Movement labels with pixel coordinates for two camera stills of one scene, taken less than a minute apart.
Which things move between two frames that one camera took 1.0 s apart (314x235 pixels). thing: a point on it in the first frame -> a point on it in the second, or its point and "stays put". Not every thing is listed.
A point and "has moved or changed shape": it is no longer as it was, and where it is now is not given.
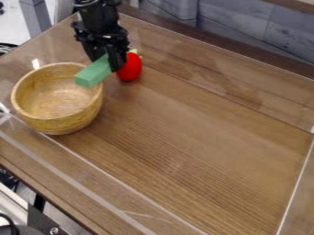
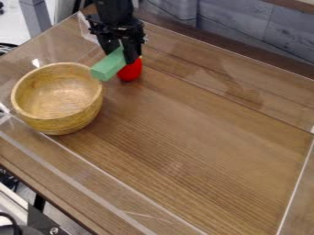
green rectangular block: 93,72 has moved or changed shape
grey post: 36,16 stays put
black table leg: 39,202 stays put
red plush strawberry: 132,66 stays put
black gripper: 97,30 -> 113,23
